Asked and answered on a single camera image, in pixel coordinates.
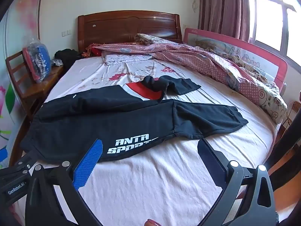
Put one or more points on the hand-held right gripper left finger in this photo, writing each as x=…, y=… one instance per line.
x=90, y=160

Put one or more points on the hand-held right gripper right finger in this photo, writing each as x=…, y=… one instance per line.
x=211, y=160

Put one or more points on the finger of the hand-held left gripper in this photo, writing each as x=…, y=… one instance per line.
x=25, y=161

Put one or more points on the black pants with red panel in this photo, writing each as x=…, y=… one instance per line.
x=82, y=120

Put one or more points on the person's right hand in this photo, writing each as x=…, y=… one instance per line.
x=152, y=223

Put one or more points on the bed with pink floral sheet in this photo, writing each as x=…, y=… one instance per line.
x=164, y=181

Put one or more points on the wooden chair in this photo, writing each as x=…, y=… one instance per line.
x=35, y=91

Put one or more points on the beige floral quilt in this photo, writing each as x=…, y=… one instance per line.
x=270, y=98

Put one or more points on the plastic bag of clothes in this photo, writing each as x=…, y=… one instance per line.
x=38, y=61

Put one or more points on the pink checked quilt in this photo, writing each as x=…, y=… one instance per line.
x=188, y=54

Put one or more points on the dark clothing pile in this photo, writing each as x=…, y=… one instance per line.
x=67, y=54

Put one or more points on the red fringed cloth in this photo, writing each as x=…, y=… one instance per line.
x=93, y=50

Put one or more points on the floral printed wardrobe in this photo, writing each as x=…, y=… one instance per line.
x=14, y=40

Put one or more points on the wooden headboard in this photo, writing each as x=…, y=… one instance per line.
x=129, y=28

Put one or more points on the window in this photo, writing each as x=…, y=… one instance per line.
x=270, y=23

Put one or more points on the maroon curtain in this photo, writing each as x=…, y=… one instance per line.
x=223, y=9

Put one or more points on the metal frame chair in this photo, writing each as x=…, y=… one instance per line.
x=292, y=109

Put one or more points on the pink bed guard rail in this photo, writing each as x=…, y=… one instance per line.
x=247, y=54

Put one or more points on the white wall socket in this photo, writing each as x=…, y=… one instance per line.
x=66, y=33

